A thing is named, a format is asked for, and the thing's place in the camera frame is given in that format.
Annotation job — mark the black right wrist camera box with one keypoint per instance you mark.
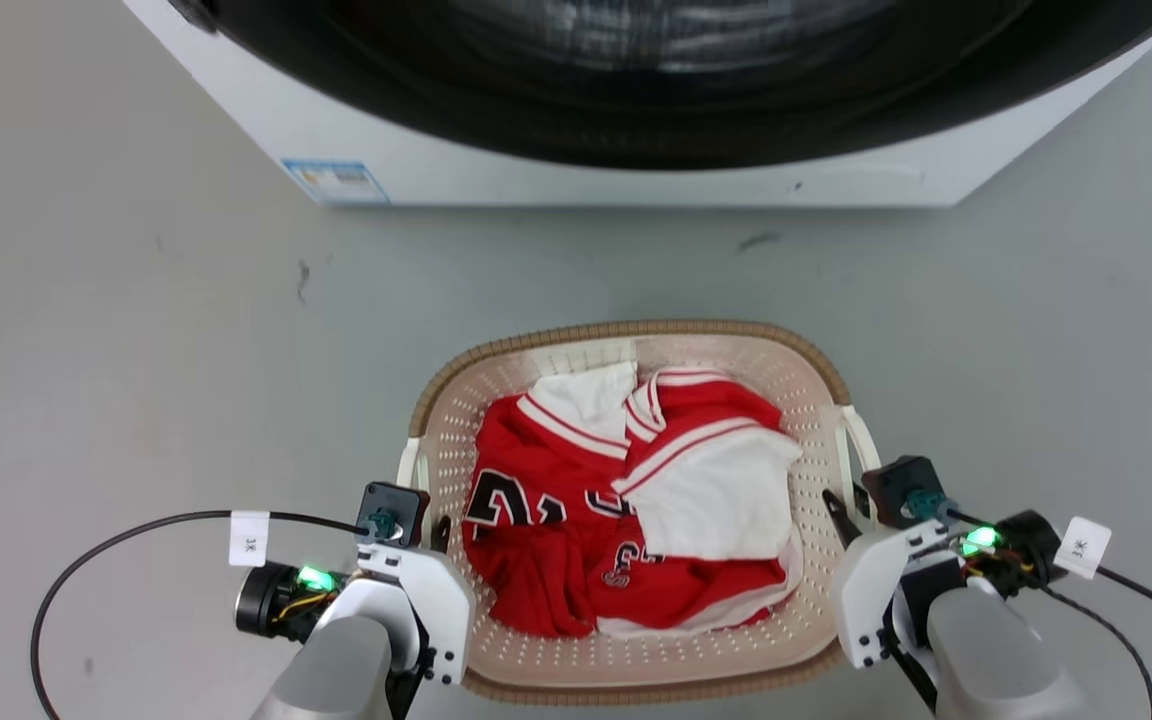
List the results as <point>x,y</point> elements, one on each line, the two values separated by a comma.
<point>901,490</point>

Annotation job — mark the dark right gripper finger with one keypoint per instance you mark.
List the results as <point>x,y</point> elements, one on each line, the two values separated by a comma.
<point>842,520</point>

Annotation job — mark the blue white energy label sticker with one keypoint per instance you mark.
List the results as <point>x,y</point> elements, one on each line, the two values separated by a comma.
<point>336,182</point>

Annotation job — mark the red basketball jersey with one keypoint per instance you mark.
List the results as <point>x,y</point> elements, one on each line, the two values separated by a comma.
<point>536,570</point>

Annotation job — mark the beige perforated plastic laundry basket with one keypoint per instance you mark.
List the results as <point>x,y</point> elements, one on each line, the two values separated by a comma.
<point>636,665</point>

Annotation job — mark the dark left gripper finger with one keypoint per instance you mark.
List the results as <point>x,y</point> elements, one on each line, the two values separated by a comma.
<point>443,535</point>

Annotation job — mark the dark washing machine drum opening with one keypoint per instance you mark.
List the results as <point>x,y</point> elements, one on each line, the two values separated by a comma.
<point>636,110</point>

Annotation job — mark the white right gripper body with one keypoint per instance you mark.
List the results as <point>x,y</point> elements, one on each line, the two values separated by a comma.
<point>871,590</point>

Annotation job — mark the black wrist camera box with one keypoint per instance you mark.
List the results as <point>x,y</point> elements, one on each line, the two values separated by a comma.
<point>394,510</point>
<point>901,490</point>

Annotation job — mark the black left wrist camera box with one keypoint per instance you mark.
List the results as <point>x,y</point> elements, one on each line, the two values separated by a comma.
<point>394,510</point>

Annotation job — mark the white red-trimmed garment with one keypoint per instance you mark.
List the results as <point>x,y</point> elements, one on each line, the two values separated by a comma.
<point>716,500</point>

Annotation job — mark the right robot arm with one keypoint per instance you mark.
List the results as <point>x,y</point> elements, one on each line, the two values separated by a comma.
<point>996,650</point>

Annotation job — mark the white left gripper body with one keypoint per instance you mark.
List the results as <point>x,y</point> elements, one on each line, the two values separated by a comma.
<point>426,590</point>

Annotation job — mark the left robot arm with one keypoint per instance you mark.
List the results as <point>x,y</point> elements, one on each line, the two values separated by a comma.
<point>336,670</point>

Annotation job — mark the white washing machine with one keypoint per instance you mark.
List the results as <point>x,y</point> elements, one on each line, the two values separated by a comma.
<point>896,175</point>

